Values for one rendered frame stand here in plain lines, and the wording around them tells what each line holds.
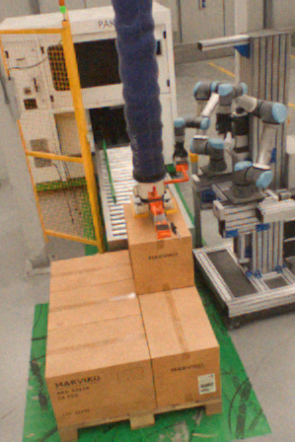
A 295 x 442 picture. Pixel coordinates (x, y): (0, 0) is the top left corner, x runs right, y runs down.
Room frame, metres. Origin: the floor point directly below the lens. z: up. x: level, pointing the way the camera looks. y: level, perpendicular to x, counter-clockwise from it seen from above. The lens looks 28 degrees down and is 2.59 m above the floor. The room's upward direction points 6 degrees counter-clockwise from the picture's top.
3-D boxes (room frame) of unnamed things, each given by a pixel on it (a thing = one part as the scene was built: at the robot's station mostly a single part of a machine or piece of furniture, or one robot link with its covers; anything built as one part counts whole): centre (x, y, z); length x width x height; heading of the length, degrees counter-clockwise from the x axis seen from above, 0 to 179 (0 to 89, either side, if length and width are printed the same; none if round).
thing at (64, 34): (4.33, 0.81, 1.05); 0.87 x 0.10 x 2.10; 57
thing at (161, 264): (3.02, -0.04, 0.74); 0.60 x 0.40 x 0.40; 4
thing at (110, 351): (2.69, 0.23, 0.34); 1.20 x 1.00 x 0.40; 5
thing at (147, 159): (3.02, -0.04, 1.78); 0.22 x 0.22 x 1.04
